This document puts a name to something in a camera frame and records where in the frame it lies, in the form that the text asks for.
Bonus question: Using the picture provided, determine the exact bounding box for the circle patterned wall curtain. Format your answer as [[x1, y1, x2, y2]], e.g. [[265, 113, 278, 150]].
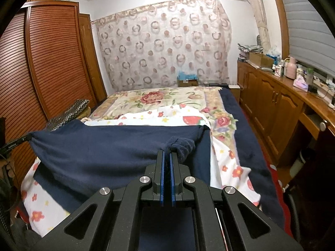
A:
[[94, 0, 232, 92]]

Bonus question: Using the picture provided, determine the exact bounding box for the navy blue blanket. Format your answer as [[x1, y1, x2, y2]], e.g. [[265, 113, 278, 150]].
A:
[[219, 88, 285, 228]]

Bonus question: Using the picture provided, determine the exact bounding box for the black ring patterned pillow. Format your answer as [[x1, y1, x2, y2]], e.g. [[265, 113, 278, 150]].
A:
[[44, 99, 90, 132]]

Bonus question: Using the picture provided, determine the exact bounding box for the box with blue items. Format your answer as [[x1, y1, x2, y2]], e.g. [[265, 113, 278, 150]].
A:
[[177, 71, 199, 87]]

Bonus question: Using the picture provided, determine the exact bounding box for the wooden sideboard cabinet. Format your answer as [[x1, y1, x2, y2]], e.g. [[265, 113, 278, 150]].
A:
[[237, 61, 334, 166]]

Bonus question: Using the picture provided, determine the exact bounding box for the white strawberry print sheet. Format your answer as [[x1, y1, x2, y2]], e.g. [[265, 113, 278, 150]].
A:
[[21, 104, 261, 236]]

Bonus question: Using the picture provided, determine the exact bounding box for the stack of folded papers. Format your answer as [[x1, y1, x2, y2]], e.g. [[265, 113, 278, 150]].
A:
[[237, 43, 263, 61]]

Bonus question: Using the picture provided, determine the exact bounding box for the floral beige quilt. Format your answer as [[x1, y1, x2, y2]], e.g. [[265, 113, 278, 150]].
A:
[[89, 87, 239, 150]]

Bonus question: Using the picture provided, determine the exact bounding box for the navy blue printed t-shirt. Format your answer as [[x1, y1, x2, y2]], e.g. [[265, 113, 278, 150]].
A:
[[30, 120, 211, 213]]

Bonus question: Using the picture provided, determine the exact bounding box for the brown cardboard box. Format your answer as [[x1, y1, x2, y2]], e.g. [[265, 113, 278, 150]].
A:
[[249, 53, 274, 68]]

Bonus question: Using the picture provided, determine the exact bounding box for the grey window roller blind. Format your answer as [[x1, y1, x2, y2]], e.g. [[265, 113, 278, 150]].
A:
[[282, 0, 335, 77]]

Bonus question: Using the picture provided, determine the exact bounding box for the cream tied window curtain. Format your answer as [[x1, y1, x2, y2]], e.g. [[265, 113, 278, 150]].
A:
[[249, 0, 271, 54]]

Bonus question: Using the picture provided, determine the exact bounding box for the pink tissue pack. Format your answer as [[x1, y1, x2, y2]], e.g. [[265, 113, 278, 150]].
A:
[[293, 75, 308, 92]]

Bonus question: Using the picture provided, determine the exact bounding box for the pink thermos jug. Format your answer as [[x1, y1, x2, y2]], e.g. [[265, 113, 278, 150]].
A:
[[285, 57, 297, 80]]

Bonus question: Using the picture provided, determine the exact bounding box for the louvered wooden wardrobe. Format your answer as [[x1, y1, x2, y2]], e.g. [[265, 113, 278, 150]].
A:
[[0, 0, 108, 186]]

